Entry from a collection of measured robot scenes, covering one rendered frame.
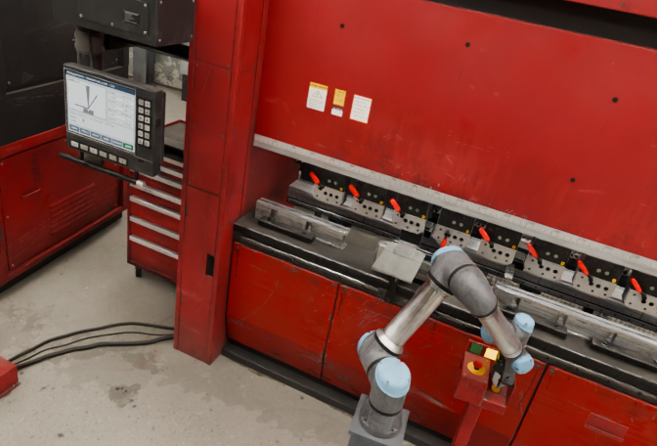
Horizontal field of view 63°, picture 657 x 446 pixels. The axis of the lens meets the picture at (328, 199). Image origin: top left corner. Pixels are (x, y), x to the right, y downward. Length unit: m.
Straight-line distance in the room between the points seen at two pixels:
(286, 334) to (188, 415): 0.62
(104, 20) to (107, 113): 0.36
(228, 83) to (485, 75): 1.06
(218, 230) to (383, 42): 1.17
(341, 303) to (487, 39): 1.35
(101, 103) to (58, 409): 1.51
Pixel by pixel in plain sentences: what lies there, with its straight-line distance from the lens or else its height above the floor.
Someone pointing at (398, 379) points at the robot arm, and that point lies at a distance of 1.82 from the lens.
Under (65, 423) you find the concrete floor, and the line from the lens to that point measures 2.97.
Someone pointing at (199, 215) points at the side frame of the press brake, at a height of 0.91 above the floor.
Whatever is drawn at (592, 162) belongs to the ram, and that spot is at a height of 1.63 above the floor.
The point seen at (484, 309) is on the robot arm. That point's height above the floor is 1.28.
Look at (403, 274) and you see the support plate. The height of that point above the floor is 1.00.
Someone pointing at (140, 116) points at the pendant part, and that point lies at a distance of 2.20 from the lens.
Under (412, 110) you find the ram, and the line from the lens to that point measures 2.27.
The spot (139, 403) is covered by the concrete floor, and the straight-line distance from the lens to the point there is 3.00.
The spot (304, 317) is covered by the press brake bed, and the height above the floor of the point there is 0.49.
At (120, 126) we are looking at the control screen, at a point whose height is 1.41.
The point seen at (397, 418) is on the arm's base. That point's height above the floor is 0.84.
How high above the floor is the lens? 2.21
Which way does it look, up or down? 26 degrees down
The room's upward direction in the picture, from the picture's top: 11 degrees clockwise
